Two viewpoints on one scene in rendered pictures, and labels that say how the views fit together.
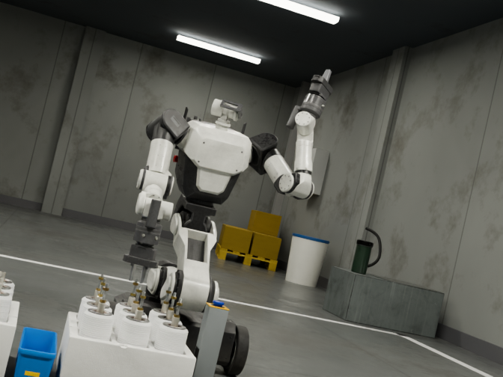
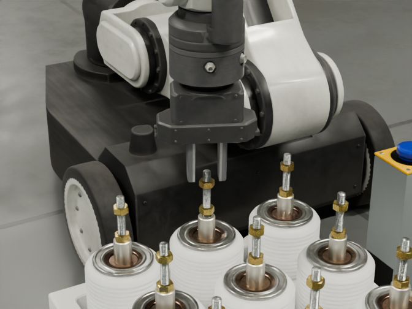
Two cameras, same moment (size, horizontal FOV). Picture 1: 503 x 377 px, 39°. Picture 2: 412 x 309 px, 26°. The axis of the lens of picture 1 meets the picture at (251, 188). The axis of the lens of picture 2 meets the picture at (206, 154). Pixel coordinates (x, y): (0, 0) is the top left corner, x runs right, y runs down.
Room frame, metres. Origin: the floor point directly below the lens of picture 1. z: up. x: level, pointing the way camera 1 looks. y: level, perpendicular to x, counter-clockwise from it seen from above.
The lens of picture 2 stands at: (1.51, 0.55, 0.86)
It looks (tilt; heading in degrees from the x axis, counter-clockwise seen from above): 27 degrees down; 346
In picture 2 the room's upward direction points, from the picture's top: straight up
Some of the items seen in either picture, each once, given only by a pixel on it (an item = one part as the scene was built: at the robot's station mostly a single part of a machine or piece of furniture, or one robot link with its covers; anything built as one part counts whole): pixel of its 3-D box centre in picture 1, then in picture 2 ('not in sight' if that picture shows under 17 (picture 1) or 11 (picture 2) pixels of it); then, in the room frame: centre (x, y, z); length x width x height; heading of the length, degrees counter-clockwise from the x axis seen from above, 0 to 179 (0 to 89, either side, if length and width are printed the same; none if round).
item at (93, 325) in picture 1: (93, 341); not in sight; (2.20, 0.37, 0.16); 0.10 x 0.10 x 0.18
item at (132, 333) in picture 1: (130, 348); not in sight; (2.23, 0.25, 0.16); 0.10 x 0.10 x 0.18
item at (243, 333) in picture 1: (235, 349); (354, 152); (2.92, -0.09, 0.10); 0.20 x 0.05 x 0.20; 15
